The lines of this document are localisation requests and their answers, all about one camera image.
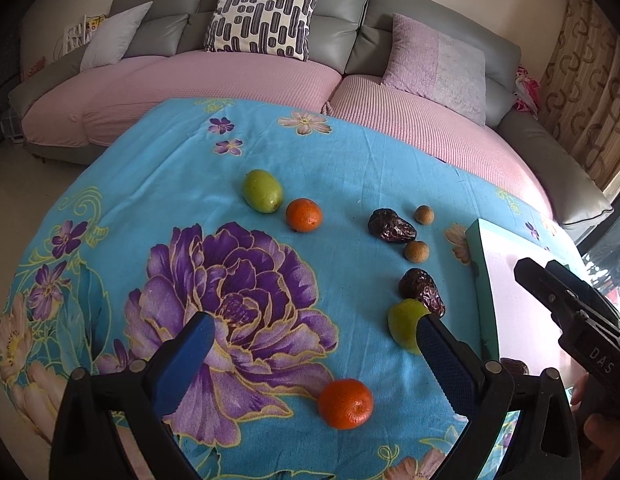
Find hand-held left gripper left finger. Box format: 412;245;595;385
50;310;218;480

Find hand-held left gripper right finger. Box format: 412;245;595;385
415;312;583;480

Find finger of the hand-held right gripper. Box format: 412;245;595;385
513;257;582;329
545;259;620;330

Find white tray with green rim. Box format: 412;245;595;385
465;218;603;461

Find green jujube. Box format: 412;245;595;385
241;169;284;215
387;298;432;356

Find dried red date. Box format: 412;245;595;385
500;357;531;378
398;268;447;319
367;208;418;245

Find orange mandarin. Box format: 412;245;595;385
317;378;375;431
285;198;324;233

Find large brown longan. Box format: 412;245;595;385
404;240;430;264

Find person's right hand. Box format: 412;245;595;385
569;374;620;462

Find pink ribbed sofa cover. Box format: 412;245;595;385
21;53;343;148
322;74;557;221

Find pink floral clothes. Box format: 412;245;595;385
512;65;541;116

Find brown patterned curtain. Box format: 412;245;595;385
537;0;620;196

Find blue floral cloth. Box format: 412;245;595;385
0;97;598;480

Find pink and grey cushion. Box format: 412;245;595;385
381;12;487;126

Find grey leather sofa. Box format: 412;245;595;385
7;0;616;233

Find light grey cushion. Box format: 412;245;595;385
80;1;154;72

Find white printed paper bag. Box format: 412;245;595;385
62;15;108;58

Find black and white patterned cushion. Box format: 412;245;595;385
204;0;325;62

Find dark sliding door frame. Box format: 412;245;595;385
575;160;620;311

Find dark wire mesh panel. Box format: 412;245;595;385
0;25;23;151

